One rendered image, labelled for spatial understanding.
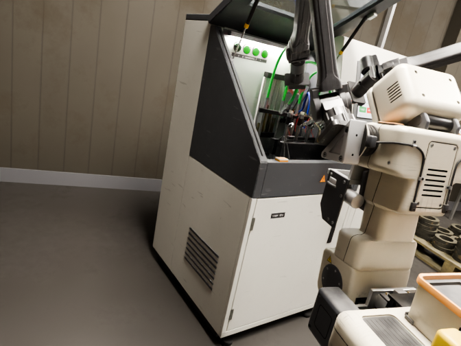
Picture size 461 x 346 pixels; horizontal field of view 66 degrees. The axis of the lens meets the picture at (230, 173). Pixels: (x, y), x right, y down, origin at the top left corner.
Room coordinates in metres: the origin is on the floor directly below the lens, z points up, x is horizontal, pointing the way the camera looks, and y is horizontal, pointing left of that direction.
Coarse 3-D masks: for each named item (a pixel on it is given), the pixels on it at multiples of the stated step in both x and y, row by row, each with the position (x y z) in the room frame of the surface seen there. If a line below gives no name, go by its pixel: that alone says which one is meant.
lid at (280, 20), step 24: (240, 0) 1.70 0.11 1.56; (264, 0) 1.75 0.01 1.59; (288, 0) 1.78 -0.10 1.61; (336, 0) 1.84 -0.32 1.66; (360, 0) 1.87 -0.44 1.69; (384, 0) 1.86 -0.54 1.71; (216, 24) 1.84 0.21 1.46; (240, 24) 1.87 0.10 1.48; (264, 24) 1.90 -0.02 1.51; (288, 24) 1.94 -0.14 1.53; (336, 24) 2.04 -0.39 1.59; (312, 48) 2.22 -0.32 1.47
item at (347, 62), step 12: (336, 36) 2.13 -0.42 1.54; (336, 48) 2.11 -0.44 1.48; (348, 48) 2.11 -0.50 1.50; (360, 48) 2.17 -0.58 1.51; (372, 48) 2.24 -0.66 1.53; (336, 60) 2.09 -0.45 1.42; (348, 60) 2.10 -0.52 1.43; (384, 60) 2.31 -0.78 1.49; (348, 72) 2.09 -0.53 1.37; (348, 216) 1.80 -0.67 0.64; (360, 216) 1.86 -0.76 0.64
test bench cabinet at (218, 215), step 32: (192, 160) 1.81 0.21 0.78; (192, 192) 1.76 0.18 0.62; (224, 192) 1.54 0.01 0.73; (192, 224) 1.72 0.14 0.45; (224, 224) 1.50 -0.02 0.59; (192, 256) 1.67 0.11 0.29; (224, 256) 1.46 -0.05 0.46; (192, 288) 1.63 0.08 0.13; (224, 288) 1.42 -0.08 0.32; (224, 320) 1.38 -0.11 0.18
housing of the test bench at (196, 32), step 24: (192, 24) 1.99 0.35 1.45; (192, 48) 1.96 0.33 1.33; (192, 72) 1.93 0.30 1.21; (192, 96) 1.89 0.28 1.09; (192, 120) 1.86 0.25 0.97; (168, 144) 2.05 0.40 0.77; (168, 168) 2.02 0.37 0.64; (168, 192) 1.98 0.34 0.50; (168, 216) 1.94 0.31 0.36; (168, 240) 1.90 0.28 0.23; (168, 264) 1.87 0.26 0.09
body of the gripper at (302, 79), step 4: (304, 72) 1.51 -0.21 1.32; (288, 76) 1.56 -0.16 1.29; (292, 76) 1.51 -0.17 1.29; (296, 76) 1.50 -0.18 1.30; (300, 76) 1.50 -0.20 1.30; (304, 76) 1.56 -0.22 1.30; (308, 76) 1.56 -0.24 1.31; (288, 80) 1.55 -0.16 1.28; (292, 80) 1.53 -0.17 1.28; (296, 80) 1.52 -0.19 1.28; (300, 80) 1.52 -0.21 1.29; (304, 80) 1.54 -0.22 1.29; (308, 80) 1.54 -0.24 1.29; (288, 84) 1.53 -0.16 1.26; (292, 84) 1.53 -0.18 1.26; (296, 84) 1.53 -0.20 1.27; (300, 84) 1.53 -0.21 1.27; (304, 84) 1.53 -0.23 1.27; (308, 84) 1.53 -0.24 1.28
